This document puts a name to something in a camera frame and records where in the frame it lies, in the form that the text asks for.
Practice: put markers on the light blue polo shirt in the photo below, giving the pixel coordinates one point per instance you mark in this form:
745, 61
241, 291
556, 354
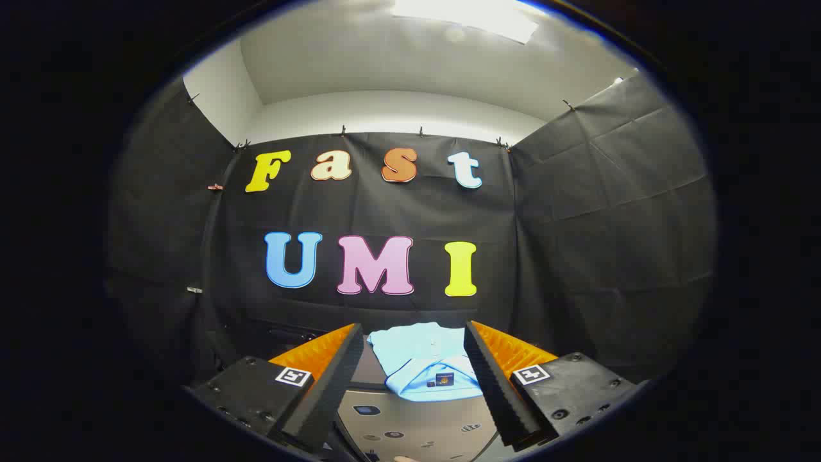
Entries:
417, 350

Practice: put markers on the ceiling light panel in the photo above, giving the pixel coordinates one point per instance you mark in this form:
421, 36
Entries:
468, 16

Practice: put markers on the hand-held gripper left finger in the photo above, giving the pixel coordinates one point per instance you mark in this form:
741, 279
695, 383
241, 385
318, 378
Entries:
333, 391

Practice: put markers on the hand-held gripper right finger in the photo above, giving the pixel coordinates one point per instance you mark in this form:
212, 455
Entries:
497, 391

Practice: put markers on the black backdrop cloth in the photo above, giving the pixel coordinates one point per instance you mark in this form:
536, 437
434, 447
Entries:
397, 212

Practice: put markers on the row of black clips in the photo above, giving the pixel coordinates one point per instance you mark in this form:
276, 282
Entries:
343, 131

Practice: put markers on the grey table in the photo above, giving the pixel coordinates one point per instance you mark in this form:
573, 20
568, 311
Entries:
423, 423

